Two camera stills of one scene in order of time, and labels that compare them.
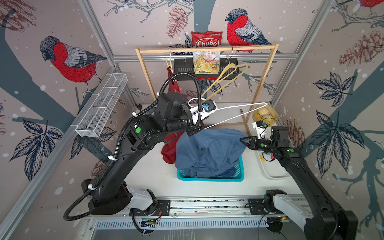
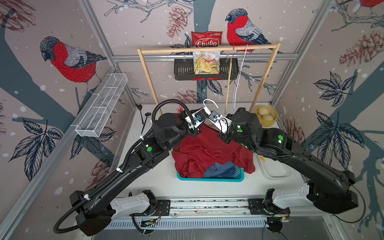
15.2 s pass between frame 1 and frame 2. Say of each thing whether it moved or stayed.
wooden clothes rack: stayed
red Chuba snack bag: stayed
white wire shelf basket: stayed
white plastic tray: stayed
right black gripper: moved
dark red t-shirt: moved
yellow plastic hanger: moved
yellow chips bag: stayed
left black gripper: stayed
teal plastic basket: stayed
